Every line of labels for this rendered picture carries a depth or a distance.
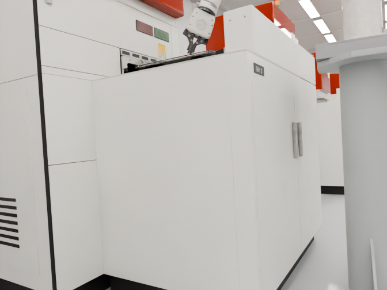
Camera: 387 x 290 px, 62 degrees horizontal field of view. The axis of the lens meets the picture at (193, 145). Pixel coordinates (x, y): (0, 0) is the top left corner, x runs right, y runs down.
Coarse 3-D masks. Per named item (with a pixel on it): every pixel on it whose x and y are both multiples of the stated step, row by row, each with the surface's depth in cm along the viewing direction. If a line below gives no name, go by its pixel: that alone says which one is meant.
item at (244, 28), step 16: (224, 16) 98; (240, 16) 95; (256, 16) 96; (224, 32) 98; (240, 32) 96; (256, 32) 96; (272, 32) 109; (240, 48) 96; (256, 48) 95; (272, 48) 109; (288, 48) 125; (288, 64) 125
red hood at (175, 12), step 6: (144, 0) 147; (150, 0) 147; (156, 0) 149; (162, 0) 153; (168, 0) 158; (174, 0) 162; (180, 0) 167; (156, 6) 155; (162, 6) 155; (168, 6) 157; (174, 6) 162; (180, 6) 167; (168, 12) 163; (174, 12) 163; (180, 12) 166
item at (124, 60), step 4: (120, 56) 135; (124, 56) 135; (120, 60) 135; (124, 60) 135; (128, 60) 137; (132, 60) 140; (136, 60) 142; (140, 60) 144; (120, 64) 135; (124, 64) 135; (132, 64) 142; (136, 64) 142; (140, 64) 144; (124, 68) 135; (124, 72) 135
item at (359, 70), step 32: (320, 64) 110; (352, 64) 106; (384, 64) 103; (352, 96) 107; (384, 96) 103; (352, 128) 107; (384, 128) 103; (352, 160) 108; (384, 160) 104; (352, 192) 109; (384, 192) 104; (352, 224) 110; (384, 224) 104; (352, 256) 111; (384, 256) 104; (352, 288) 112; (384, 288) 105
